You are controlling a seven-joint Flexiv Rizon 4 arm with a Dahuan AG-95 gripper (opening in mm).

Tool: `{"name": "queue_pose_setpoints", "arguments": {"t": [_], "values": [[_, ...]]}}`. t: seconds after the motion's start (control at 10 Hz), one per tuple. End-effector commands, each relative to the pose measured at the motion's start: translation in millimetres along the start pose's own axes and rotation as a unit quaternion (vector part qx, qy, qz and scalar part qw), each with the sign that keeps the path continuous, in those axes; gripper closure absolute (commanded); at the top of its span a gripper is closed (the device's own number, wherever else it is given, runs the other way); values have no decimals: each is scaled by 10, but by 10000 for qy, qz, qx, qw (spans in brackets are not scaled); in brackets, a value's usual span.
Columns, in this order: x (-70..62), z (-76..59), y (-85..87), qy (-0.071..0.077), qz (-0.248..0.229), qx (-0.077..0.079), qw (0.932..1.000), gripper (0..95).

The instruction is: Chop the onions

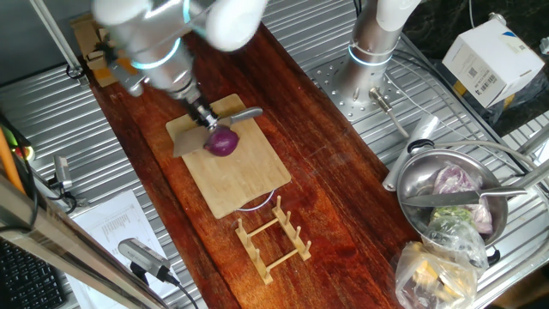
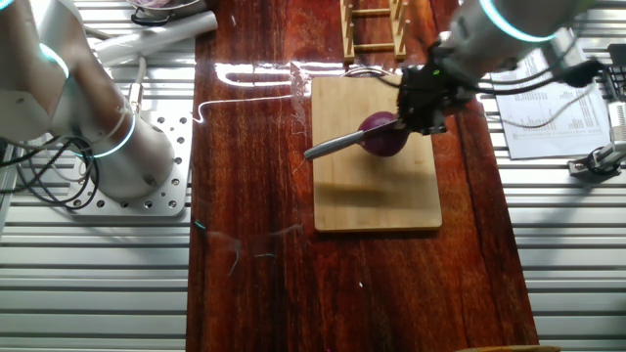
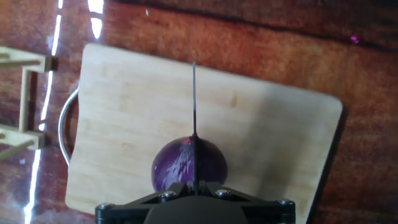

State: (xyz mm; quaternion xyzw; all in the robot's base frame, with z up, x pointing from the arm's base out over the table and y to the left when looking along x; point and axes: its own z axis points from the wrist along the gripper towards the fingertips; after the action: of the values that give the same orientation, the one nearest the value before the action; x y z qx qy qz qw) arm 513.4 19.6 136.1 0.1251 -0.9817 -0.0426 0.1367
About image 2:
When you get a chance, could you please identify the wooden knife rack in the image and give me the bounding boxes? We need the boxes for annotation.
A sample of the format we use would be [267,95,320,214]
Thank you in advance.
[340,0,412,64]

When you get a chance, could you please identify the black looped robot cables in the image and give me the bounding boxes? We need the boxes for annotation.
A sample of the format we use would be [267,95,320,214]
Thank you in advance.
[0,135,102,211]

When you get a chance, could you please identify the bamboo cutting board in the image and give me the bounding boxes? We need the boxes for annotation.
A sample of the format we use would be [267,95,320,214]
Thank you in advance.
[310,66,444,234]

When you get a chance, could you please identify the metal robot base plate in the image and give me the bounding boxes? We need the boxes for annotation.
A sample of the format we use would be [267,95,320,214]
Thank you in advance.
[66,110,195,219]

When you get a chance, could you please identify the steel bowl with black handles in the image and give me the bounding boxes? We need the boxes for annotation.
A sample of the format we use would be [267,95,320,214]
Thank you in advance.
[124,0,206,26]

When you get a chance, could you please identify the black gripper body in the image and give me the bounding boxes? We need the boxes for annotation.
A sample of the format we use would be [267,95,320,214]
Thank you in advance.
[395,66,473,123]

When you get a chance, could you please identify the silver bar-shaped camera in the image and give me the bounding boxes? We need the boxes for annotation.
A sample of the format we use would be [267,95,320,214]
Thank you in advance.
[605,100,626,144]

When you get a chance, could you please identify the steel cleaver knife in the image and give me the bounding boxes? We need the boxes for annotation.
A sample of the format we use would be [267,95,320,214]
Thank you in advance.
[303,116,410,161]

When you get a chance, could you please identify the white plastic roll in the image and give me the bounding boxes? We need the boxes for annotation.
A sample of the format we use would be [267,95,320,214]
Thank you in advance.
[92,10,219,68]

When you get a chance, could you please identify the grey cable with metal connector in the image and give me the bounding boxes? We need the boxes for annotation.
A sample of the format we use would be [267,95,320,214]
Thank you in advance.
[127,56,149,116]

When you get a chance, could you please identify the printed paper sheet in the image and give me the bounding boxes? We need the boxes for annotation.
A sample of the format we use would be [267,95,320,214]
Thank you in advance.
[491,46,612,161]

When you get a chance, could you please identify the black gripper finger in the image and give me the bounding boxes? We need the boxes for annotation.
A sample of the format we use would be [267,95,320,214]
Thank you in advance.
[405,111,448,137]

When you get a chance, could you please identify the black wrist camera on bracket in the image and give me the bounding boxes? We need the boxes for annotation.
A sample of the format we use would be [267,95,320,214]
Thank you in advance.
[542,26,610,89]

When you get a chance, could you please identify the glossy wood-grain table mat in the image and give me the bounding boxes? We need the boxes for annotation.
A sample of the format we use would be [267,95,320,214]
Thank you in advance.
[185,0,539,352]

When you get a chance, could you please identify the purple onion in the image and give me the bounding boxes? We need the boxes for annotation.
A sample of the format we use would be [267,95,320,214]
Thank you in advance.
[357,110,411,158]

